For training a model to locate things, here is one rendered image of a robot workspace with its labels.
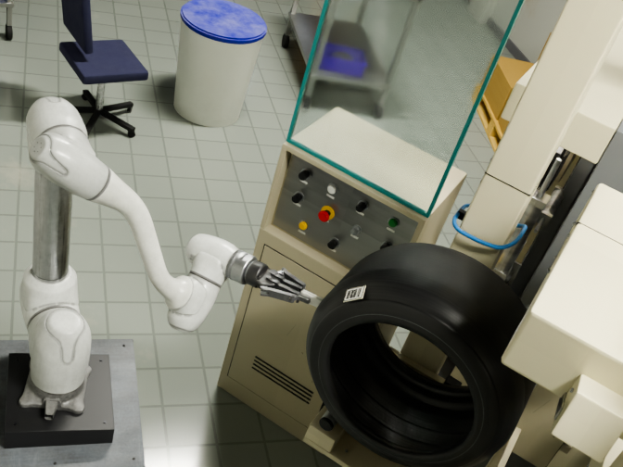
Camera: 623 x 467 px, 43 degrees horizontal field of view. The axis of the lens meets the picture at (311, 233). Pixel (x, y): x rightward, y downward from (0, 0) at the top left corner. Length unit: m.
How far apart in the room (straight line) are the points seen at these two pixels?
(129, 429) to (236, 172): 2.50
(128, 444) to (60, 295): 0.48
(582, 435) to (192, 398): 2.21
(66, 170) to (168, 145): 2.90
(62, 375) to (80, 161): 0.67
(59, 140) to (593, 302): 1.24
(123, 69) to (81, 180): 2.70
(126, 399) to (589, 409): 1.53
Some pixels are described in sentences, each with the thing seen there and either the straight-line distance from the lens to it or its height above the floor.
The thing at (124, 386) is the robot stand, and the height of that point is 0.65.
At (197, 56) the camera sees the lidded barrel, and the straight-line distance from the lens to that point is 4.86.
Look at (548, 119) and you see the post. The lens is 2.02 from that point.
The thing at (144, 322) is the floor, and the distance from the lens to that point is 3.70.
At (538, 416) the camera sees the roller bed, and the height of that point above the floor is 1.08.
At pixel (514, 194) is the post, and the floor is 1.64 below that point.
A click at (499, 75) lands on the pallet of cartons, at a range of 6.15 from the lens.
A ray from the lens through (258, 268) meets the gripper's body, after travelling 2.25.
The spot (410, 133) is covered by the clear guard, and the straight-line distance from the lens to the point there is 2.47.
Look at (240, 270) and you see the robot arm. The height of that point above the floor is 1.19.
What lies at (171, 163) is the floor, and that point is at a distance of 4.68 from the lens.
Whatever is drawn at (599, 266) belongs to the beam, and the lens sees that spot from 1.73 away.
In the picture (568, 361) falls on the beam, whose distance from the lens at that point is 1.56.
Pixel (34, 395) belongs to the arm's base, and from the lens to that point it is 2.45.
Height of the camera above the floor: 2.67
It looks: 37 degrees down
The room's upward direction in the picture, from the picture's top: 18 degrees clockwise
